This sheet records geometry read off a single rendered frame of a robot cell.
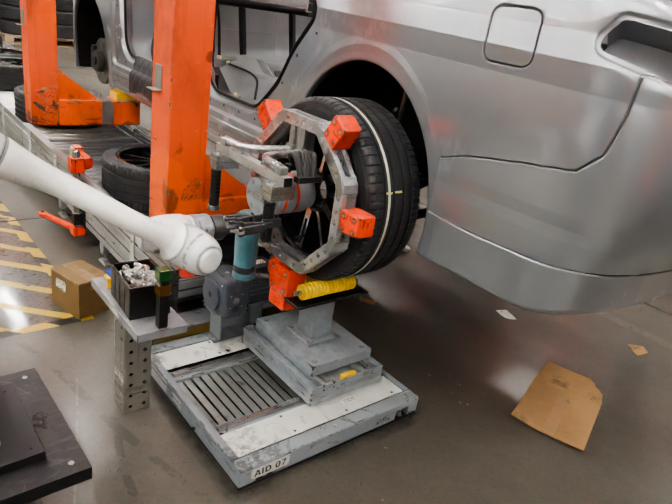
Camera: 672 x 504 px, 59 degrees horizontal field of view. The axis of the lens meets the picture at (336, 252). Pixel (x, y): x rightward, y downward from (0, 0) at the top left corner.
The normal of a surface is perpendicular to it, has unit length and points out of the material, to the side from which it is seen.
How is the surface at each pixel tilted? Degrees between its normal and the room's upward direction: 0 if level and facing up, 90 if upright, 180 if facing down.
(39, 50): 90
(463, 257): 90
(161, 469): 0
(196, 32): 90
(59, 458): 0
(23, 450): 4
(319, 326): 90
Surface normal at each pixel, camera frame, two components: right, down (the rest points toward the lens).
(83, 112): 0.62, 0.39
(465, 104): -0.77, 0.14
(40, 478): 0.15, -0.91
